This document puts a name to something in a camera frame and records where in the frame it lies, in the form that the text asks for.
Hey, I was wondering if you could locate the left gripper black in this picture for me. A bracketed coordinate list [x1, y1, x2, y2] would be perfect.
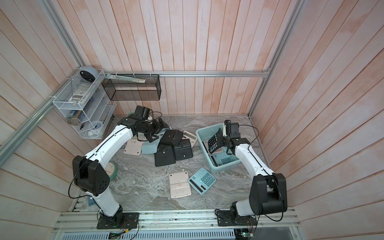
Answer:
[141, 117, 170, 142]

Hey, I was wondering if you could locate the black calculator face up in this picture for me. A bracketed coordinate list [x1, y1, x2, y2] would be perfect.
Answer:
[208, 129, 225, 154]

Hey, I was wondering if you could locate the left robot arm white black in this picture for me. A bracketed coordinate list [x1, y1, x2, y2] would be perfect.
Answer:
[72, 106, 169, 228]

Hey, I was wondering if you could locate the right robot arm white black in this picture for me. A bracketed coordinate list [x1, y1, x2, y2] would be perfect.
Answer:
[219, 120, 288, 219]

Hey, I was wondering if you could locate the teal calculator tilted in pile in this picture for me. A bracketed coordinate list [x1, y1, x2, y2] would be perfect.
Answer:
[142, 140, 160, 155]

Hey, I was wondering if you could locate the teal plastic storage box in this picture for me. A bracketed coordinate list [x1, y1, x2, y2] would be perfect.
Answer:
[196, 124, 241, 174]

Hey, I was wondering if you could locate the black calculator top of pile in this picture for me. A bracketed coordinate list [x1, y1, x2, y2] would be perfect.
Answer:
[160, 130, 184, 146]

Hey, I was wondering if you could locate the pale pink calculator back left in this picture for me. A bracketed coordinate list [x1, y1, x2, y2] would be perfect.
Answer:
[124, 138, 143, 156]

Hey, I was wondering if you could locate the black calculator face down left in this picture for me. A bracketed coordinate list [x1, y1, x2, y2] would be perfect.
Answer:
[154, 143, 176, 167]

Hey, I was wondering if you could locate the black calculator face down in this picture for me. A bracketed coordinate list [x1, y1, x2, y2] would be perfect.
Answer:
[154, 143, 176, 167]
[174, 139, 193, 161]

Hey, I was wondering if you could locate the black calculator face down right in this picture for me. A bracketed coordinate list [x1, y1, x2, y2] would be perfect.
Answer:
[174, 139, 193, 161]

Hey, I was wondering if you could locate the teal calculator face up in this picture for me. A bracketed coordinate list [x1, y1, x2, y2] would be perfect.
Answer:
[188, 168, 217, 195]

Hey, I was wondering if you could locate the pink calculator under black one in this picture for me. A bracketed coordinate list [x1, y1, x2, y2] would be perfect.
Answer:
[169, 172, 192, 199]

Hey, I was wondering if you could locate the white mug on shelf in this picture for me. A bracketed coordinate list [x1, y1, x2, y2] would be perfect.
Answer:
[88, 121, 103, 138]

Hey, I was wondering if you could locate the green round desk clock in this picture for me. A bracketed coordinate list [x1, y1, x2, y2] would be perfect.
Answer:
[105, 162, 118, 180]

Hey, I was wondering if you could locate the ruler on black basket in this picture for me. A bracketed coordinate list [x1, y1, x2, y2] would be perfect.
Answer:
[105, 74, 146, 84]

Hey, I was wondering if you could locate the grey round alarm clock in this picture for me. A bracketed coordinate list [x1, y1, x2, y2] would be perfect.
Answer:
[80, 66, 99, 83]

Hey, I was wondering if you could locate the black wire mesh basket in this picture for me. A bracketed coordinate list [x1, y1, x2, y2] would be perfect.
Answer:
[102, 74, 162, 101]

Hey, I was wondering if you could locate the white wire mesh shelf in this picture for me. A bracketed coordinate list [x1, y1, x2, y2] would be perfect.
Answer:
[53, 68, 117, 140]

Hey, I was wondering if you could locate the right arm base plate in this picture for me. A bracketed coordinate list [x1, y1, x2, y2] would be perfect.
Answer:
[214, 209, 258, 227]

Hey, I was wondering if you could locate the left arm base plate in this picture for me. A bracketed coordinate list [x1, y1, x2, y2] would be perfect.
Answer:
[97, 212, 140, 230]

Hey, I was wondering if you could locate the aluminium front rail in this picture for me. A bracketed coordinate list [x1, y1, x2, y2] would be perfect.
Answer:
[53, 208, 301, 233]

